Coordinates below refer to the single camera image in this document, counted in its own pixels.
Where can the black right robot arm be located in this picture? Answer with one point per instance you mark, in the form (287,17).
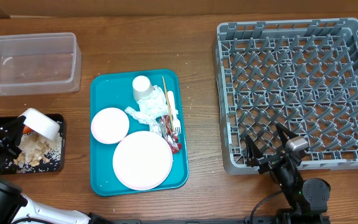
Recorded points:
(308,199)

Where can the clear plastic bin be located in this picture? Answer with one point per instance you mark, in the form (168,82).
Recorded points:
(33,64)

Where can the orange carrot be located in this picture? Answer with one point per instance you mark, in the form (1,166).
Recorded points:
(27,130)

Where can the black food waste tray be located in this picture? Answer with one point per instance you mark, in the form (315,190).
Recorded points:
(7,169)

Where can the white bowl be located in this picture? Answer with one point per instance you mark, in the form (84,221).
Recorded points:
(40,123)

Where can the large white plate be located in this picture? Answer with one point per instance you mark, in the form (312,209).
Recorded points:
(142,160)

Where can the white plastic fork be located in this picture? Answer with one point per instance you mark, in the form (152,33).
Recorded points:
(176,121)

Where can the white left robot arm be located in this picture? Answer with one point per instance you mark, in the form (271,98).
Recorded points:
(15,207)

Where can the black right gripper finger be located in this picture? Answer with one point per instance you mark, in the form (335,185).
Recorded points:
(253,152)
(284,133)

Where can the teal plastic serving tray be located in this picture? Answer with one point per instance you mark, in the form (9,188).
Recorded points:
(115,91)

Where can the white paper cup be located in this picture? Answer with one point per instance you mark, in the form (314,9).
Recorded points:
(141,87)

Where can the crumpled white tissue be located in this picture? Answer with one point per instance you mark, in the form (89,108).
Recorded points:
(150,109)

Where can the grey plastic dishwasher rack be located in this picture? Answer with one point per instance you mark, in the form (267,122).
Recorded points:
(302,74)

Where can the pink bowl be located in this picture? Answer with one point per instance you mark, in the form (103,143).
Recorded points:
(110,125)

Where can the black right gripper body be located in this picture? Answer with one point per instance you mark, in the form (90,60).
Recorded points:
(274,159)

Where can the pile of rice and peanuts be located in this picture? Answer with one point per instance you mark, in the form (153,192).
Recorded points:
(39,154)

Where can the wooden chopstick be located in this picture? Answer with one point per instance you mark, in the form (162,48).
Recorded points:
(168,105)

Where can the red snack wrapper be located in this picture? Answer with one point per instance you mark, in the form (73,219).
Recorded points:
(169,134)

